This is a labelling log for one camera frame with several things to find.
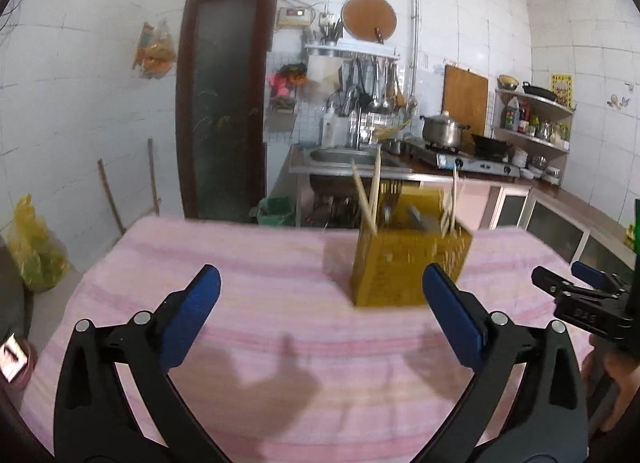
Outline black pan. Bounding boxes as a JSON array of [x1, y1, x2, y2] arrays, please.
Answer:
[[522, 83, 557, 102]]

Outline steel sink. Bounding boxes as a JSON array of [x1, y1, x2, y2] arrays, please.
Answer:
[[290, 145, 416, 176]]

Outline person's right hand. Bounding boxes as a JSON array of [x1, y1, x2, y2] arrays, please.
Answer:
[[602, 349, 640, 433]]

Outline dark wooden glass door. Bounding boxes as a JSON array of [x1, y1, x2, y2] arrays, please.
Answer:
[[176, 0, 280, 221]]

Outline wooden stick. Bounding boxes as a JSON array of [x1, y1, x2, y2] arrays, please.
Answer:
[[97, 159, 126, 234], [147, 138, 162, 216]]

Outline yellow plastic bag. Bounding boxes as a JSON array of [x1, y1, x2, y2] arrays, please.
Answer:
[[12, 194, 71, 293]]

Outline cup of dark utensils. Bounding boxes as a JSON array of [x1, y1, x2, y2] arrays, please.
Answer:
[[320, 18, 345, 44]]

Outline yellow wall poster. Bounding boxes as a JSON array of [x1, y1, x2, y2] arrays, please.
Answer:
[[550, 74, 572, 108]]

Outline pink striped tablecloth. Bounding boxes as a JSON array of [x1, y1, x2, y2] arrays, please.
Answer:
[[20, 215, 601, 463]]

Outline row of hanging kitchen utensils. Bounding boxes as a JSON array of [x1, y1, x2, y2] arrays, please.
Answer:
[[340, 57, 408, 116]]

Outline metal wall pipe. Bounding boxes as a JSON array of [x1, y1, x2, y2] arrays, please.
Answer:
[[409, 0, 421, 98]]

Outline yellow slotted utensil holder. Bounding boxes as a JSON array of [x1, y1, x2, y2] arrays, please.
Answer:
[[350, 182, 473, 308]]

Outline steel gas stove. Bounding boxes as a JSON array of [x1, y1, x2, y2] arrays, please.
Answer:
[[412, 143, 522, 178]]

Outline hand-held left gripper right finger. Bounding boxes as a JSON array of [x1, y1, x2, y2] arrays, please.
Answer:
[[422, 263, 590, 463]]

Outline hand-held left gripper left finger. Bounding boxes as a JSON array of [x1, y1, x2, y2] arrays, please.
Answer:
[[54, 264, 231, 463]]

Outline row of condiment bottles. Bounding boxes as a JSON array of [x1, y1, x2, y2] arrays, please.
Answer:
[[501, 97, 571, 144]]

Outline black wok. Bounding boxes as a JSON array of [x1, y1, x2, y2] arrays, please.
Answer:
[[471, 134, 516, 158]]

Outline rectangular wooden cutting board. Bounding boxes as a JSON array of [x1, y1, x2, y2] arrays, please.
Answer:
[[442, 64, 490, 136]]

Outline red hanging cloth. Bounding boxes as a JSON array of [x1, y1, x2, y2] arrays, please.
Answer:
[[269, 63, 307, 111]]

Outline white corner shelf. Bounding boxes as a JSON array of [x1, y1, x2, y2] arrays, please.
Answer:
[[492, 88, 575, 154]]

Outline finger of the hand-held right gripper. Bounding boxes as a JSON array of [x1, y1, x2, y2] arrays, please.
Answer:
[[571, 261, 632, 292], [531, 265, 608, 315]]

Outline steel pot with lid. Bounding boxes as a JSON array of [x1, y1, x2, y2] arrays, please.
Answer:
[[420, 113, 471, 148]]

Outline white soap bottle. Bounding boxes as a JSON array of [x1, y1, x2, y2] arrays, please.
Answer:
[[321, 103, 337, 148]]

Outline white control box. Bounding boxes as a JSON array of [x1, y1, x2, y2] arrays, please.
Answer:
[[276, 7, 315, 28]]

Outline green basket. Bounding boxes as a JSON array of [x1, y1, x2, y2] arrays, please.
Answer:
[[257, 197, 297, 228]]

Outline round wooden board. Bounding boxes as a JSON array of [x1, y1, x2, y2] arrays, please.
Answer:
[[341, 0, 398, 42]]

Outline white hanging cloth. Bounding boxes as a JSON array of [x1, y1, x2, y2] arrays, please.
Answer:
[[306, 55, 342, 84]]

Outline white wall rack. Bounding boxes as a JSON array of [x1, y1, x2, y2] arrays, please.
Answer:
[[304, 42, 401, 61]]

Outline light blue fork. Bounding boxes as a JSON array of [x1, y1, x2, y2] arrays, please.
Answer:
[[405, 205, 437, 235]]

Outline plastic bag of oranges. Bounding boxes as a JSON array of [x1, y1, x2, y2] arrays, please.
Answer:
[[132, 20, 177, 80]]

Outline kitchen counter cabinets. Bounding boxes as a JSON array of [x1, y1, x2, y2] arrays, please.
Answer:
[[482, 178, 640, 284]]

